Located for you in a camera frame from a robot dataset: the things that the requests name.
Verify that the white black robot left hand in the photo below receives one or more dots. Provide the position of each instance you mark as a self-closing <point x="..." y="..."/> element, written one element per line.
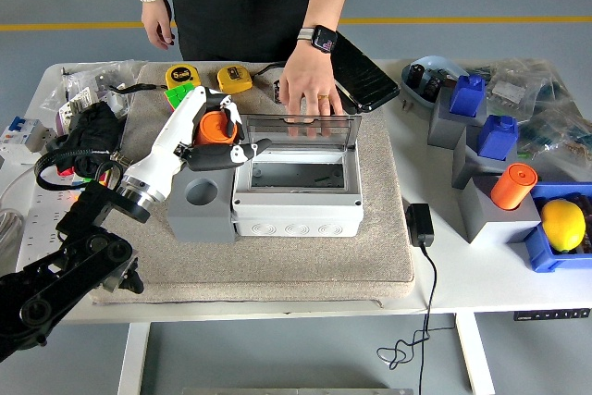
<point x="171" y="145"/>

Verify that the yellow tape measure round label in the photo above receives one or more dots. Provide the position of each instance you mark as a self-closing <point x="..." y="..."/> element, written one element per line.
<point x="182" y="75"/>

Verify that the blue plastic bin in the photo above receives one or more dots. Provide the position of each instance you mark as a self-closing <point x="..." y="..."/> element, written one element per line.
<point x="541" y="251"/>

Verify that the person's left hand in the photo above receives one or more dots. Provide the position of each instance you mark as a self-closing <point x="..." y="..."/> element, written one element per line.
<point x="307" y="80"/>

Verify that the white power strip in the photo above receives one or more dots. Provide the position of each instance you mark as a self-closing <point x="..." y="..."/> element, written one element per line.
<point x="41" y="228"/>

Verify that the black cloth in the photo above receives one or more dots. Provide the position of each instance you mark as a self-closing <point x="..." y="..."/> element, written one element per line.
<point x="92" y="131"/>

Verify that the person's right hand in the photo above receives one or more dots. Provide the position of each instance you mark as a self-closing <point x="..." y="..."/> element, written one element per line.
<point x="157" y="20"/>

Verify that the white circuit breaker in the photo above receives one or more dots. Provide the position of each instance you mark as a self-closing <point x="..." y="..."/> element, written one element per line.
<point x="25" y="133"/>

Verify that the black power adapter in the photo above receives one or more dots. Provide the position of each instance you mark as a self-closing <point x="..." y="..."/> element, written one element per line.
<point x="420" y="224"/>

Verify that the clear bags of components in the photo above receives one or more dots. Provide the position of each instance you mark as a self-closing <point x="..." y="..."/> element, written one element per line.
<point x="555" y="127"/>

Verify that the rubik's cube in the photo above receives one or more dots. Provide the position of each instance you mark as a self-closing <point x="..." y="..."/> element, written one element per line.
<point x="172" y="96"/>
<point x="92" y="179"/>

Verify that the clear bags of parts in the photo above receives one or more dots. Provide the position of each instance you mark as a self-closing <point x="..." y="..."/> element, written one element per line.
<point x="83" y="85"/>

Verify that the small black capacitor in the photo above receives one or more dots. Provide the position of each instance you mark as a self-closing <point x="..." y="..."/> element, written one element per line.
<point x="276" y="92"/>

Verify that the black table control panel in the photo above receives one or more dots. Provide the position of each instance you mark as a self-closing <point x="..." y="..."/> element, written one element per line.
<point x="550" y="315"/>

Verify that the white junction box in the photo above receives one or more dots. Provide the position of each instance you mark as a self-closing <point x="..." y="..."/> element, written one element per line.
<point x="296" y="219"/>

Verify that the smartwatch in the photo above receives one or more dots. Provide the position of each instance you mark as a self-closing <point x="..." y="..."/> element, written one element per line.
<point x="323" y="39"/>

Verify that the grey holder block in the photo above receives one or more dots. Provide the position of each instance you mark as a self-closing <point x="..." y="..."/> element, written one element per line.
<point x="199" y="226"/>
<point x="444" y="129"/>
<point x="464" y="164"/>
<point x="485" y="224"/>

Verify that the grey-brown mat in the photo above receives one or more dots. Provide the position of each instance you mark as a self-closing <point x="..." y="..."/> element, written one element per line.
<point x="277" y="265"/>

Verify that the orange cylinder battery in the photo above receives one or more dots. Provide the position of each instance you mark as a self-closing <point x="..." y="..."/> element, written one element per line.
<point x="513" y="187"/>
<point x="213" y="129"/>

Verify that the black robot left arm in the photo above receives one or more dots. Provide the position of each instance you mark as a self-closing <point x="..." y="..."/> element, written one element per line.
<point x="83" y="251"/>

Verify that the small metal piece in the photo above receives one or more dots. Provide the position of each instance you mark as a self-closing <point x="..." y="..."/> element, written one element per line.
<point x="407" y="106"/>

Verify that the white table leg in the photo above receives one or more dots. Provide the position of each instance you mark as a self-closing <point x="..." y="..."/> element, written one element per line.
<point x="134" y="358"/>
<point x="476" y="358"/>

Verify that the yellow lemon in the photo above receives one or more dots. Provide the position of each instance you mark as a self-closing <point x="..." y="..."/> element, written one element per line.
<point x="564" y="226"/>

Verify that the transparent junction box lid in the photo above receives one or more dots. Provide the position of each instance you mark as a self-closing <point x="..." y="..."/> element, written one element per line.
<point x="273" y="129"/>

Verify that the light blue dish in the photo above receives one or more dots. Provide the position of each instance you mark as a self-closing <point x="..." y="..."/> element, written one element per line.
<point x="416" y="92"/>

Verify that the blue plastic block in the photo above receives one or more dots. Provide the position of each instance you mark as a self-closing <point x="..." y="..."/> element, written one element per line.
<point x="497" y="138"/>
<point x="467" y="96"/>

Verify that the black glossy case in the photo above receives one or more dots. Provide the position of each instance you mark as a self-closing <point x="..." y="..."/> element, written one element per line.
<point x="365" y="76"/>

